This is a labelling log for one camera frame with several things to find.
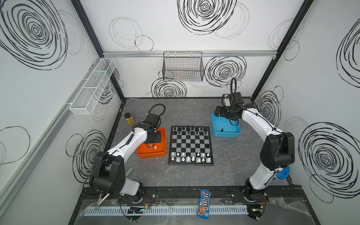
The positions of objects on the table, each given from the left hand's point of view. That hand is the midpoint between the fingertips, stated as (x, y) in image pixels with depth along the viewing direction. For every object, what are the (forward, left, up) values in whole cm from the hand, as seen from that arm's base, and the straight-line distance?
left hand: (157, 138), depth 87 cm
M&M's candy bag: (-34, -28, -6) cm, 45 cm away
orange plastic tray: (-4, +2, -8) cm, 9 cm away
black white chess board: (-1, -21, -6) cm, 22 cm away
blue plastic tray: (+14, -46, -7) cm, 49 cm away
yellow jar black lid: (+15, +22, 0) cm, 26 cm away
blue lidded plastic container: (-19, -70, +2) cm, 73 cm away
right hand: (+16, -40, +8) cm, 43 cm away
